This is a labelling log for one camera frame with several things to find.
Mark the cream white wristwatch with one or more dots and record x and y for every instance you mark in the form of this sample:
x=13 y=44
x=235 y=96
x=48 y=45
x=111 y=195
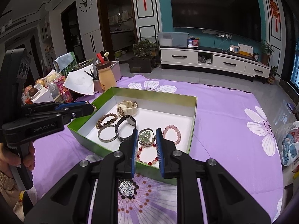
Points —
x=127 y=108

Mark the silver metal bangle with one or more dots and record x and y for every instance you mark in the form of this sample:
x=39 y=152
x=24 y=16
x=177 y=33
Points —
x=107 y=133

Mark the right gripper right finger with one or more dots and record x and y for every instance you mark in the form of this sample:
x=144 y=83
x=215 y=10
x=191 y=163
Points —
x=206 y=192

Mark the potted green plant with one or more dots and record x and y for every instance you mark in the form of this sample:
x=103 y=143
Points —
x=146 y=57

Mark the wall clock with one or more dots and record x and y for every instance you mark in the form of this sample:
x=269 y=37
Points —
x=85 y=5

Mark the purple floral tablecloth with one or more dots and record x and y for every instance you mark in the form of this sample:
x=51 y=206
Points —
x=230 y=127

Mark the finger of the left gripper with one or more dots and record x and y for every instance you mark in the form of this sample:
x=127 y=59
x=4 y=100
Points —
x=86 y=110
x=72 y=106

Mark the clear plastic storage bin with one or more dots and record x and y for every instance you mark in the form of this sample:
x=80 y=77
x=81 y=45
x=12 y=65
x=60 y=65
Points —
x=173 y=39

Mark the green cardboard box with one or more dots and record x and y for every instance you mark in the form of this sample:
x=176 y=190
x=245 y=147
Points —
x=155 y=110

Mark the black television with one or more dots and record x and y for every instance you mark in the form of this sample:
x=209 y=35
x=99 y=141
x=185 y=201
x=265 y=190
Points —
x=236 y=17

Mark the black wristwatch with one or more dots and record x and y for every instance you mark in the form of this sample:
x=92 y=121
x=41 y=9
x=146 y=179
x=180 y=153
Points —
x=125 y=127

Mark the white TV cabinet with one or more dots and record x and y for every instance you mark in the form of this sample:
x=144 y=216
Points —
x=192 y=57

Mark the beige bear bottle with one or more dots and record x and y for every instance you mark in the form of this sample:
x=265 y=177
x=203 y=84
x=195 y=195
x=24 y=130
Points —
x=104 y=68

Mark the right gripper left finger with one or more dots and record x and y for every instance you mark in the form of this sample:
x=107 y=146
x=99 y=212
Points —
x=88 y=193

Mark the white paper sheet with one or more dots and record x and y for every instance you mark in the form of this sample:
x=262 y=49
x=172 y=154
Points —
x=80 y=82

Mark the plastic shopping bag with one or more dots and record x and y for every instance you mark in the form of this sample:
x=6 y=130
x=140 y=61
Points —
x=287 y=142

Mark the red snack package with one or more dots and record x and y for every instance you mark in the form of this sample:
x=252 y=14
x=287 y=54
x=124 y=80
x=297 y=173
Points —
x=65 y=92

